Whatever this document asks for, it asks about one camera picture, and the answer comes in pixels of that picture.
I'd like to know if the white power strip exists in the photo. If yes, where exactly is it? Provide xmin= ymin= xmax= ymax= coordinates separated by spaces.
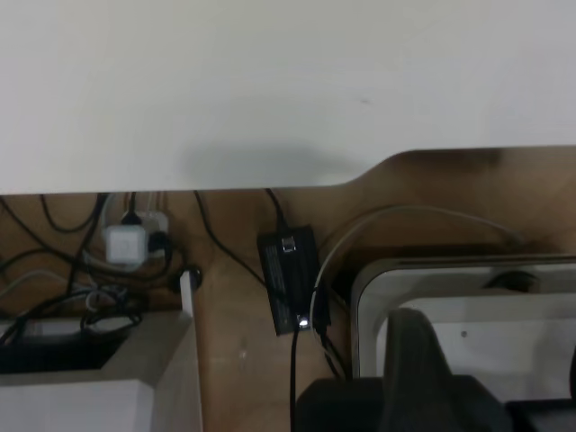
xmin=134 ymin=211 xmax=173 ymax=262

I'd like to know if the grey cable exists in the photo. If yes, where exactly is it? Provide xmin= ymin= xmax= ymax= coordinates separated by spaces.
xmin=312 ymin=205 xmax=527 ymax=356

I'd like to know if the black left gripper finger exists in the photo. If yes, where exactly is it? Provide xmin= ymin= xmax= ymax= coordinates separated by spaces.
xmin=380 ymin=308 xmax=455 ymax=432

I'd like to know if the white cube plug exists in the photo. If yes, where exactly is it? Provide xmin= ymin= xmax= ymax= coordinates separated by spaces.
xmin=103 ymin=224 xmax=149 ymax=266

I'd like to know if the white post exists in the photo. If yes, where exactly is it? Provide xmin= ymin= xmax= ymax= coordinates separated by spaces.
xmin=179 ymin=269 xmax=199 ymax=319

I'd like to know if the black power plug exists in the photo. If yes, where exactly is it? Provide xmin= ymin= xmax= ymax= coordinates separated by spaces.
xmin=147 ymin=229 xmax=175 ymax=254
xmin=120 ymin=192 xmax=141 ymax=226

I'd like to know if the grey box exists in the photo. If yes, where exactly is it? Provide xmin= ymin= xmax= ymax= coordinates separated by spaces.
xmin=0 ymin=310 xmax=203 ymax=432

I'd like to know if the black power adapter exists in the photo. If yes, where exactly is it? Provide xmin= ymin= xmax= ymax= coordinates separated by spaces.
xmin=256 ymin=223 xmax=321 ymax=337

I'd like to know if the thin black cable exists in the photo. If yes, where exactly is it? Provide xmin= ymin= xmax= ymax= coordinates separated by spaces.
xmin=193 ymin=190 xmax=267 ymax=287

